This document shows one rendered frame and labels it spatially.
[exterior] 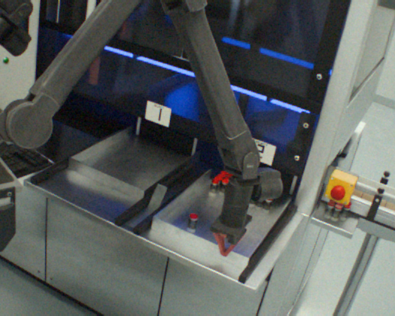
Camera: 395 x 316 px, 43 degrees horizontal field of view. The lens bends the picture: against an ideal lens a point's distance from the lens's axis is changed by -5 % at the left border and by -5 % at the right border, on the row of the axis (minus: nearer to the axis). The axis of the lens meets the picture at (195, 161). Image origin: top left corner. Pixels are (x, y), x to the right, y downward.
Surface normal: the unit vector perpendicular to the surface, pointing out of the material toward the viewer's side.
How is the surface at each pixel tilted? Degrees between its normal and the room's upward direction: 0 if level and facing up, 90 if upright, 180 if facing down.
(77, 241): 90
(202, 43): 74
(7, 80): 90
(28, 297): 0
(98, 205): 0
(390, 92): 90
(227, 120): 70
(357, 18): 90
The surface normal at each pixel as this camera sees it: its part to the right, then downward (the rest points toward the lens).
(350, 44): -0.45, 0.33
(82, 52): 0.43, 0.17
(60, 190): 0.17, -0.88
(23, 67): 0.78, 0.40
